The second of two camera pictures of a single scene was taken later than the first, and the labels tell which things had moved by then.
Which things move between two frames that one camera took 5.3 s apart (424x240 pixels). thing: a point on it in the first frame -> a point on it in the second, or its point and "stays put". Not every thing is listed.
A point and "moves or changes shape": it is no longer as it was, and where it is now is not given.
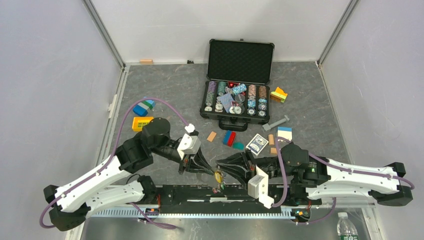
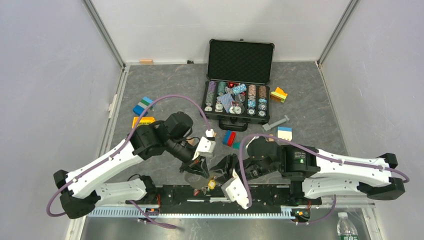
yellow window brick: x=138 y=122 stays put
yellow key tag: x=218 y=177 moves or changes shape
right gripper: x=232 y=164 stays put
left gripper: x=188 y=162 stays put
